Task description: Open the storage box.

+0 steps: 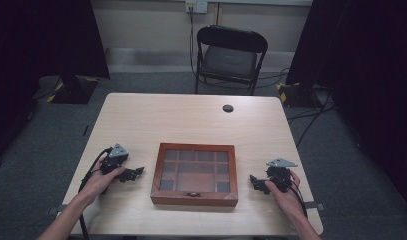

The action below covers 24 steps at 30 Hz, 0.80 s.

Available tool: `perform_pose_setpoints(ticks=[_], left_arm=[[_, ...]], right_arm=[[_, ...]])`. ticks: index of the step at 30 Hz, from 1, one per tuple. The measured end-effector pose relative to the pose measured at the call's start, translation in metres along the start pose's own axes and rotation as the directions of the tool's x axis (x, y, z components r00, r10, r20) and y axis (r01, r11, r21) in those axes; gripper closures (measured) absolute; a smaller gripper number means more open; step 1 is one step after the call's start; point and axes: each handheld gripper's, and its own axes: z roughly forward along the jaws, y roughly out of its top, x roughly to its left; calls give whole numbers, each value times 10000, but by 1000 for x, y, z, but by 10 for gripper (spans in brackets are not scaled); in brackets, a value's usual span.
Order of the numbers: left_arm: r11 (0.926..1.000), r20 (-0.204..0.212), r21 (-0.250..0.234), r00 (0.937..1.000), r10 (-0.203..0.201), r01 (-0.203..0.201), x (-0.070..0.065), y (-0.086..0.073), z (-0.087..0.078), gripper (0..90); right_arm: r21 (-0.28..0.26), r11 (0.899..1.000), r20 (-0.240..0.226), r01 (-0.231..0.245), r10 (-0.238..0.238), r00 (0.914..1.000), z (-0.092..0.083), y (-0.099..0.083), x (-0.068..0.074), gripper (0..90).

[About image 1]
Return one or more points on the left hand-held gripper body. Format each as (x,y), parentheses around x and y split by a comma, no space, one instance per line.
(115,158)

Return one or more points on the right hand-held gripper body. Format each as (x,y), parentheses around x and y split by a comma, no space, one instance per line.
(279,172)

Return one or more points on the person's right hand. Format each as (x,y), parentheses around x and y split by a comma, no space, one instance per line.
(287,197)

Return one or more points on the person's left hand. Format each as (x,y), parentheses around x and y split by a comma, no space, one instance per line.
(101,181)

